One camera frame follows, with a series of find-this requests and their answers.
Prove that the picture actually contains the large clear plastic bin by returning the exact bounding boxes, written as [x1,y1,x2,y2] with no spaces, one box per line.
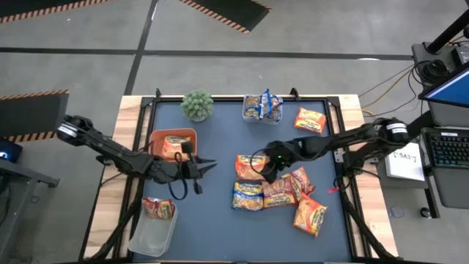
[127,197,180,258]

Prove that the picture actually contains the black hazard-striped floor mat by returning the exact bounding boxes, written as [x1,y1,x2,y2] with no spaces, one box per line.
[0,0,111,24]
[0,89,70,144]
[178,0,273,35]

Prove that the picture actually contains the small clear plastic bin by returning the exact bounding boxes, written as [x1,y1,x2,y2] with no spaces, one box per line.
[241,94,284,126]

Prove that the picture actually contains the black keyboard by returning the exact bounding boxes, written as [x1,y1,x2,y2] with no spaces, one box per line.
[424,128,469,170]

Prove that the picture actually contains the black stand beam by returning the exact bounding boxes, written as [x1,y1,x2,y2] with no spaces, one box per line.
[383,109,436,155]

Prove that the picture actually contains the white paper note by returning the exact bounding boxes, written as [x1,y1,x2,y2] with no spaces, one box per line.
[383,142,426,183]

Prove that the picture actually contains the coiled black cable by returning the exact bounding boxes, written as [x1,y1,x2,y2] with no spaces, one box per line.
[417,58,447,86]

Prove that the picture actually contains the grey equipment cart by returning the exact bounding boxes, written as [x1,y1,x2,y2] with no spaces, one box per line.
[410,40,469,92]

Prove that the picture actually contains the black metal rig frame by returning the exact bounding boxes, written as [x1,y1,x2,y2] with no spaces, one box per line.
[78,87,400,264]

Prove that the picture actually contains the green succulent in patterned pot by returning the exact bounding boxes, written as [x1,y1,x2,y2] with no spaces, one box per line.
[180,89,215,123]

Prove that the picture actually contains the dark grey side table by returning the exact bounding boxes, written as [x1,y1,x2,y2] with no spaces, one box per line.
[0,157,61,264]

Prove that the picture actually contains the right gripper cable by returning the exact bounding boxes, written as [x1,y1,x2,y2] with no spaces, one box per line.
[250,147,276,177]

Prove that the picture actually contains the yellow floor cable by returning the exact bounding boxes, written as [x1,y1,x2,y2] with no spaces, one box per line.
[358,65,417,119]

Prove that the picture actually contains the grey metal desk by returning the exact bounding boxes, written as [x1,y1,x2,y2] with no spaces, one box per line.
[419,100,469,210]

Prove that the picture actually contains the blue Maruchan ramen pack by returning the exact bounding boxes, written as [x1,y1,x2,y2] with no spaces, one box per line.
[260,89,284,122]
[232,180,265,212]
[243,95,263,121]

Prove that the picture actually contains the red Maruchan ramen pack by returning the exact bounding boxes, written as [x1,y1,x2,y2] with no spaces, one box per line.
[141,197,176,221]
[284,166,317,202]
[261,177,297,209]

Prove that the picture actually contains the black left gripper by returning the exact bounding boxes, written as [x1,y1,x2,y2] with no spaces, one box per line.
[174,140,218,196]

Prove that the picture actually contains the monitor with blue screen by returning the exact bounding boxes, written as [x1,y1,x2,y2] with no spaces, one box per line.
[418,67,469,109]

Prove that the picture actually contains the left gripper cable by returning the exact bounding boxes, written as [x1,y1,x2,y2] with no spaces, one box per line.
[167,150,190,202]

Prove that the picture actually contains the blue-grey table mat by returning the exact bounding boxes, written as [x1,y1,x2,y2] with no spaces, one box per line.
[132,100,352,263]

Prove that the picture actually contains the blue-lit black device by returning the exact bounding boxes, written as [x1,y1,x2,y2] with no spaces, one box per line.
[0,138,23,165]

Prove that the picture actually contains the black pole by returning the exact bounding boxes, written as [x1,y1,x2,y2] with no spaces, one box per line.
[426,7,469,55]

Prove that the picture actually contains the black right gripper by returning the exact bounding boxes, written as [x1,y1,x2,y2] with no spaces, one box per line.
[260,161,287,186]

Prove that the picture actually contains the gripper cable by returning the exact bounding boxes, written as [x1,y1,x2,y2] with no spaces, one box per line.
[167,150,190,202]
[250,147,276,177]

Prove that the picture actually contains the orange plastic bin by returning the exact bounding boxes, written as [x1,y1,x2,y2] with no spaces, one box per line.
[149,127,199,163]

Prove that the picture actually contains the orange Maruchan ramen pack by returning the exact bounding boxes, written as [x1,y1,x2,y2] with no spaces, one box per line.
[292,193,329,238]
[162,135,192,161]
[293,106,328,135]
[234,153,271,181]

